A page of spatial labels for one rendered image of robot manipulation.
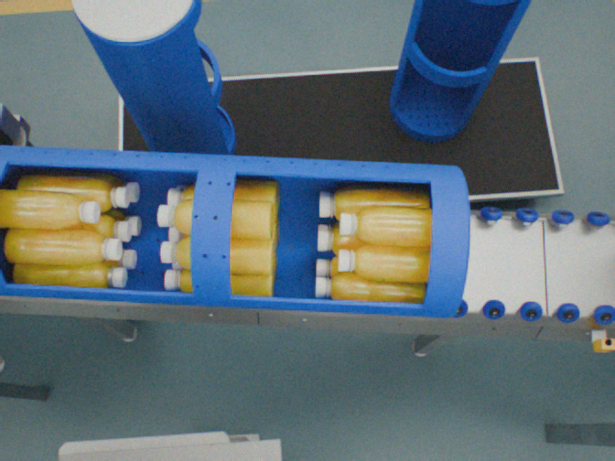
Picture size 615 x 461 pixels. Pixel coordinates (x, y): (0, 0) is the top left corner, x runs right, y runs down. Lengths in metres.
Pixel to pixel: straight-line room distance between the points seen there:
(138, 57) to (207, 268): 0.62
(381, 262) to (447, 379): 1.20
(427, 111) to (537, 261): 1.05
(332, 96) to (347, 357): 0.90
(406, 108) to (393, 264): 1.27
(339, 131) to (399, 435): 1.04
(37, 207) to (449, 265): 0.72
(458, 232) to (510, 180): 1.26
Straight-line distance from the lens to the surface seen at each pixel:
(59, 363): 2.50
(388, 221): 1.22
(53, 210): 1.29
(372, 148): 2.39
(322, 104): 2.45
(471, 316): 1.48
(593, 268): 1.58
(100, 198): 1.34
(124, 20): 1.61
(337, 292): 1.29
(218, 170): 1.22
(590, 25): 3.00
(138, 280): 1.43
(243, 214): 1.22
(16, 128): 1.87
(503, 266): 1.51
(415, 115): 2.45
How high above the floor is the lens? 2.34
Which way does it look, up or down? 74 degrees down
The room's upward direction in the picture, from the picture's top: straight up
